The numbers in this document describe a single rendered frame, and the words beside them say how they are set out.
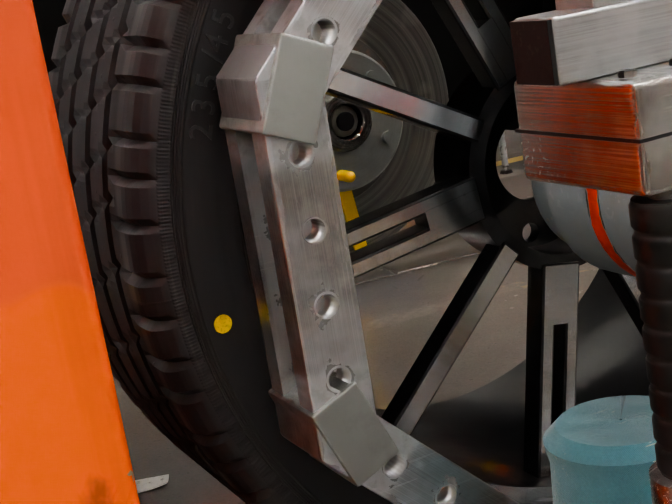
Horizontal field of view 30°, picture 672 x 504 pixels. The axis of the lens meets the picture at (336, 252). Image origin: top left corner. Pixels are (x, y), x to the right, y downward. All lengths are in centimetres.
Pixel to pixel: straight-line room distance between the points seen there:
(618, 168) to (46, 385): 29
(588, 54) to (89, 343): 28
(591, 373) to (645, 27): 59
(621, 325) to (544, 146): 58
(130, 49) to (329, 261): 18
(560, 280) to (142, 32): 36
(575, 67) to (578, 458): 24
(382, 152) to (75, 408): 76
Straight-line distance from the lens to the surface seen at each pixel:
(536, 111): 59
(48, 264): 62
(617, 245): 79
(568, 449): 71
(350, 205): 138
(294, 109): 69
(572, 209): 80
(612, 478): 70
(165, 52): 76
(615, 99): 54
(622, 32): 57
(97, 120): 82
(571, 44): 55
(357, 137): 132
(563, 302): 94
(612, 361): 113
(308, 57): 69
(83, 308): 63
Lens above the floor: 102
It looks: 13 degrees down
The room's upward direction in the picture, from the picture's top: 9 degrees counter-clockwise
